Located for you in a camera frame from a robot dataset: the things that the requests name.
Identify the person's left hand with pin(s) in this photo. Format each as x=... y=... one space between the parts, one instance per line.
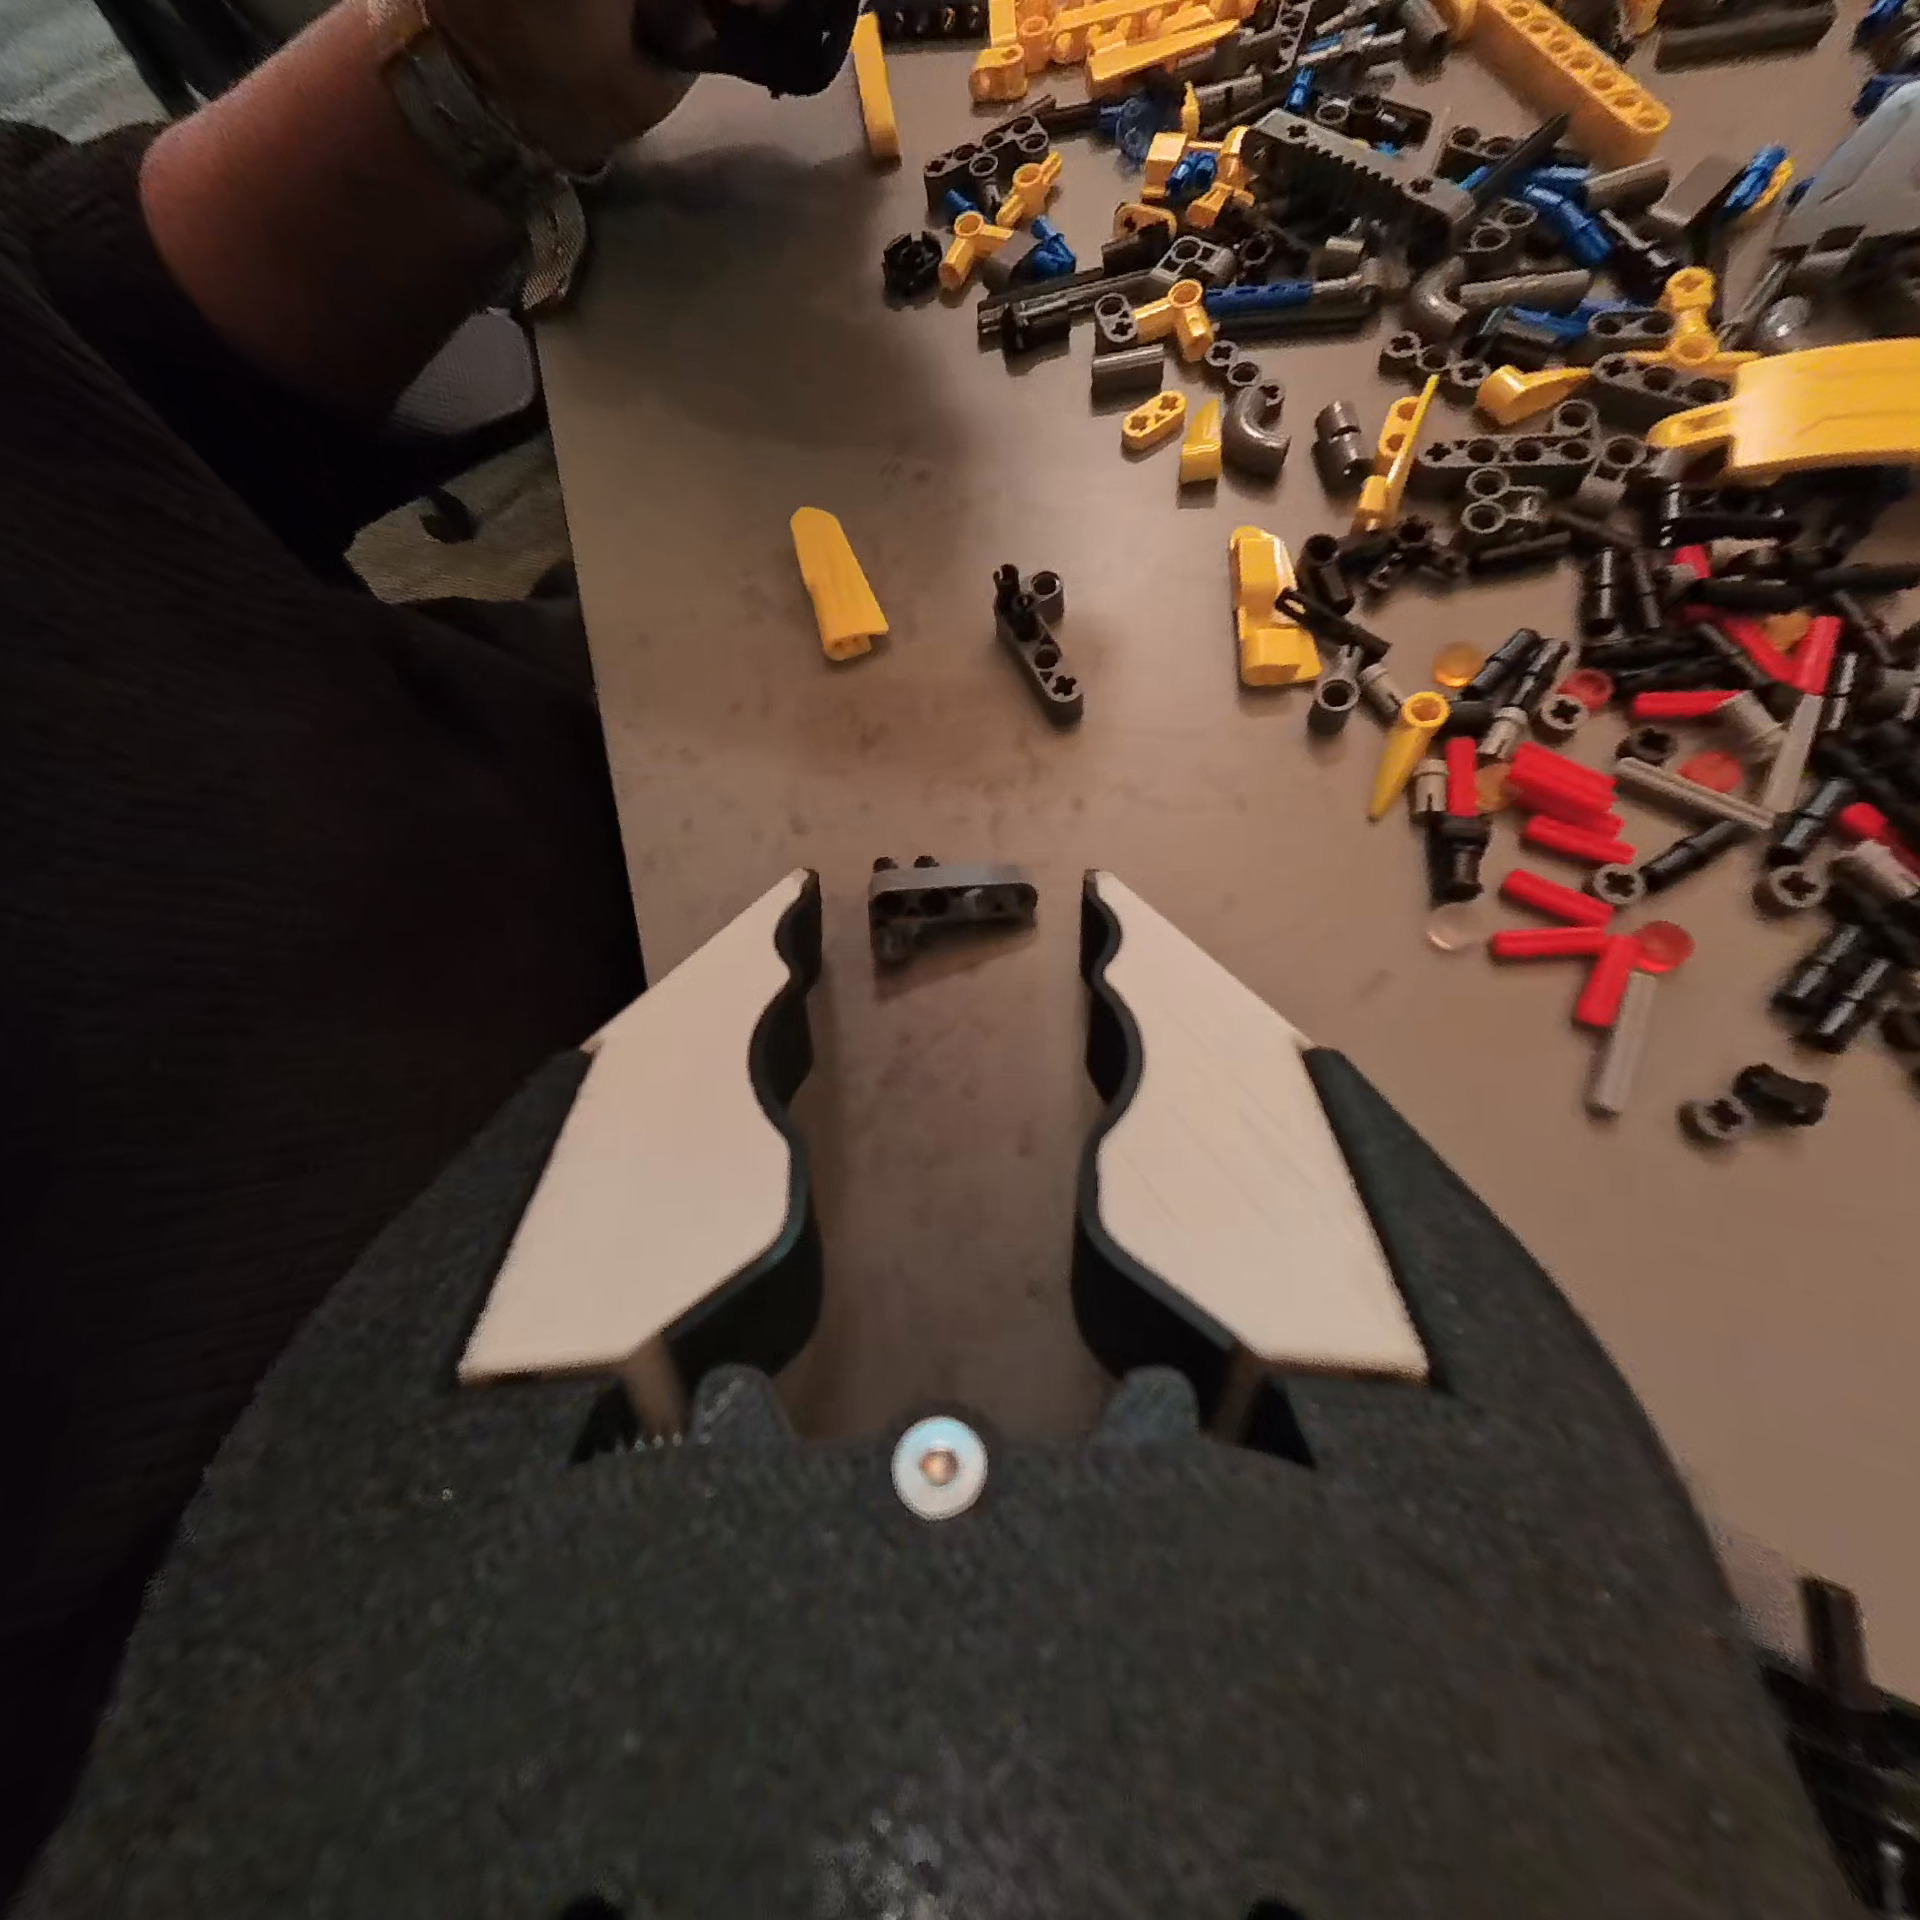
x=569 y=77

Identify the pile of toy building parts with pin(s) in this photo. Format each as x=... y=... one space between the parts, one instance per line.
x=1500 y=457

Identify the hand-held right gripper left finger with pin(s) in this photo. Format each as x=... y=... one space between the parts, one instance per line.
x=645 y=1170

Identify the grey wrist band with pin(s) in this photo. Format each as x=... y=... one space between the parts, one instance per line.
x=481 y=150

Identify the blue grey toy panel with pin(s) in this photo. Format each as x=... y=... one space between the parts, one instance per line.
x=1869 y=182

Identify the yellow curved wedge piece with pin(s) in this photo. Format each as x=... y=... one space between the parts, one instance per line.
x=832 y=578

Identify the person's left forearm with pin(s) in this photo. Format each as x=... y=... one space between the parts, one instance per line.
x=300 y=224

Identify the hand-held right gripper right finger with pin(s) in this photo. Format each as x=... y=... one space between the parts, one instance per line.
x=1244 y=1201

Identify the grey angled beam with pins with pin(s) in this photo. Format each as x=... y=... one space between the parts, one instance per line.
x=953 y=901

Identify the long yellow bar piece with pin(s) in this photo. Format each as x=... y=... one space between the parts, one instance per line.
x=879 y=106

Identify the person's torso in dark sweater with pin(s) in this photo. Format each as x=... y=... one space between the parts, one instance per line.
x=224 y=901

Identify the dark grey beam with pins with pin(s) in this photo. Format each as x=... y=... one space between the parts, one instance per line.
x=1038 y=651

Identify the large yellow curved panel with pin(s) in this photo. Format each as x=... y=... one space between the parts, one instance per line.
x=1799 y=406

